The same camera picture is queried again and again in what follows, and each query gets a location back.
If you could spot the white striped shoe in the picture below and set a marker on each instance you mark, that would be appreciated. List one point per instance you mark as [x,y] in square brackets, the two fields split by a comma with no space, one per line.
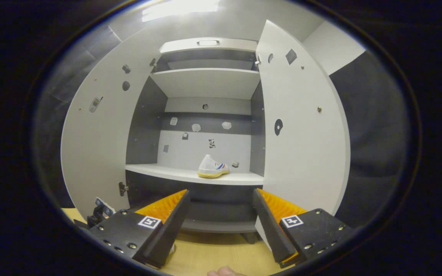
[211,168]

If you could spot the black camera on stand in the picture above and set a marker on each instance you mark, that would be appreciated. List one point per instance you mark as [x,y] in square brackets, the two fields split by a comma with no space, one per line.
[100,214]

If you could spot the white cabinet door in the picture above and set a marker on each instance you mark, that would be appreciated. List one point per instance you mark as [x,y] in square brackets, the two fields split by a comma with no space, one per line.
[98,153]
[305,153]

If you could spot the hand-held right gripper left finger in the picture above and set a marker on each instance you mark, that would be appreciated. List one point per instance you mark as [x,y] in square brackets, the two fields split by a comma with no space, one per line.
[167,234]

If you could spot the white cabinet drawer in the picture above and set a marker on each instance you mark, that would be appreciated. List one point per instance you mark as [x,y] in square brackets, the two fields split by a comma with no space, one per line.
[205,48]

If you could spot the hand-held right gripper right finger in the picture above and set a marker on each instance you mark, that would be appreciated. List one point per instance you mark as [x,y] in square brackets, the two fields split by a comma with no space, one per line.
[272,230]

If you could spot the black backdrop cloth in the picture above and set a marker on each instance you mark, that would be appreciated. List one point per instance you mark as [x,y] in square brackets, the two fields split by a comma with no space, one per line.
[374,134]

